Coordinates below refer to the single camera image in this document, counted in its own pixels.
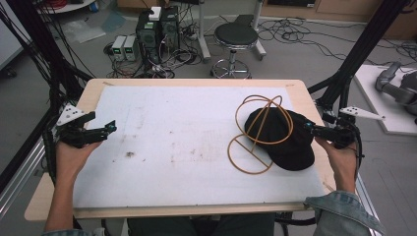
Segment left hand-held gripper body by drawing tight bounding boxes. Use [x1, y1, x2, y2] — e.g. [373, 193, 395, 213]
[53, 103, 103, 149]

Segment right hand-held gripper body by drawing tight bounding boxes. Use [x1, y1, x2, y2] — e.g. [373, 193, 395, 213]
[323, 105, 387, 150]

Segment black cap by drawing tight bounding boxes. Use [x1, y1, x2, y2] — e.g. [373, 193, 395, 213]
[244, 107, 317, 172]

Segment brown wire hat stand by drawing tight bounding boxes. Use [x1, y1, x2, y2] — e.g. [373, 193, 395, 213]
[226, 94, 295, 176]

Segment person's left hand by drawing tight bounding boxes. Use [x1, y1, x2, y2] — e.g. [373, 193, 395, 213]
[54, 140, 103, 186]

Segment person's right hand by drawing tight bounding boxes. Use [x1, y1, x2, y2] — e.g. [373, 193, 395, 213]
[314, 136, 358, 195]

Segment wooden table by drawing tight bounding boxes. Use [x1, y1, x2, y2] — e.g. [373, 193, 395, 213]
[24, 78, 339, 223]

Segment white platform board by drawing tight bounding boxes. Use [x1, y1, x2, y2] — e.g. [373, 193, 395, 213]
[353, 64, 417, 137]

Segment white table mat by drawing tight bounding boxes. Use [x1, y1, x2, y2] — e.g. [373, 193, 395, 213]
[72, 86, 327, 209]

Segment grey power supply unit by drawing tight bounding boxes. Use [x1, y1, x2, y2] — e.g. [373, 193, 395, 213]
[110, 34, 128, 62]
[123, 34, 140, 62]

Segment black computer tower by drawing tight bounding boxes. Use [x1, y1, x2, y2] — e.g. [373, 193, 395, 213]
[159, 6, 181, 51]
[135, 13, 162, 64]

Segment white desk leg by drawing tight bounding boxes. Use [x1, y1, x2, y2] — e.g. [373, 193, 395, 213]
[196, 0, 212, 63]
[251, 0, 268, 61]

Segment white box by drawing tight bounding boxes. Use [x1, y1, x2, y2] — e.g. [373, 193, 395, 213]
[149, 6, 162, 22]

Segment black round stool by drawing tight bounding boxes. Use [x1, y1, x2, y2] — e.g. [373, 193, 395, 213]
[210, 23, 260, 80]

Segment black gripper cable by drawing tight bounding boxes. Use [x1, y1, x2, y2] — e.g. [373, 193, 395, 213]
[351, 126, 366, 173]

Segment aluminium rail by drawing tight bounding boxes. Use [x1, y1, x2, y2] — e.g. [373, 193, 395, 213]
[0, 137, 47, 219]

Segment tangle of cables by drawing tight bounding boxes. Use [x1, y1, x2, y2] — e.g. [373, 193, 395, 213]
[103, 40, 200, 80]

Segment black metal frame stand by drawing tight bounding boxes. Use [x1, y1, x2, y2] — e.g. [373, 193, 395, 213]
[0, 0, 96, 185]
[307, 0, 411, 111]

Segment black floor cables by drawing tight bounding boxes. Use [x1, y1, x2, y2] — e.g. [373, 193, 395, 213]
[257, 17, 417, 67]

